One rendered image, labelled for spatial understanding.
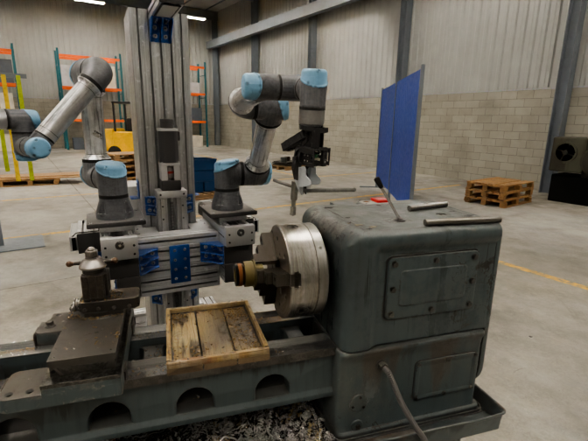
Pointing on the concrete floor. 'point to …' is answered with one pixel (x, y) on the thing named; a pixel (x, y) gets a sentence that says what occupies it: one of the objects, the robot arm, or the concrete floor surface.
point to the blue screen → (400, 135)
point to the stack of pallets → (125, 162)
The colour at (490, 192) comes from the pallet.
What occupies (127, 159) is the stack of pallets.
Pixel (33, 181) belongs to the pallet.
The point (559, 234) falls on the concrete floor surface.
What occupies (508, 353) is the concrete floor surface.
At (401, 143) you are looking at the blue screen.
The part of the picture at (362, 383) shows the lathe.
